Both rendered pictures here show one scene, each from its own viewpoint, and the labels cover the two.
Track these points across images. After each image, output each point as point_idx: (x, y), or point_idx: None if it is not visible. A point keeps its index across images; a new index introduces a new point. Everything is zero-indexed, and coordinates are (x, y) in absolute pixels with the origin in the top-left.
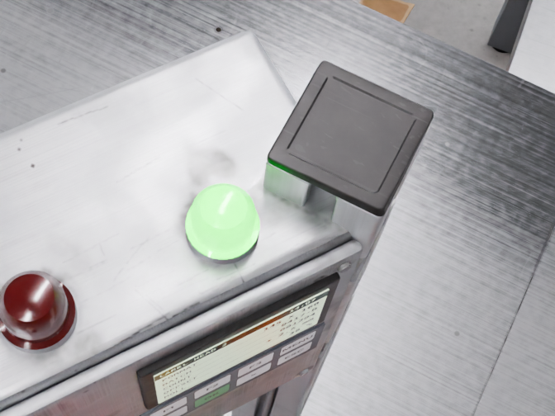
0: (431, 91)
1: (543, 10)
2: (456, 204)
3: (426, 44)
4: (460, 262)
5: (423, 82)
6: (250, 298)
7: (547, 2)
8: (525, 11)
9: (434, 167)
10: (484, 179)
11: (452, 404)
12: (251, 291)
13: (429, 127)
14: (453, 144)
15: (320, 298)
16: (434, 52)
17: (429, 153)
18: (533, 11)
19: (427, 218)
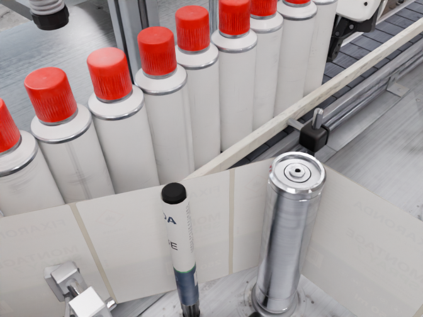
0: (29, 35)
1: (28, 2)
2: (87, 41)
3: (7, 31)
4: (113, 46)
5: (22, 36)
6: None
7: (26, 0)
8: (24, 15)
9: (64, 43)
10: (84, 32)
11: None
12: None
13: (45, 39)
14: (60, 35)
15: None
16: (13, 31)
17: (57, 43)
18: (26, 4)
19: (85, 50)
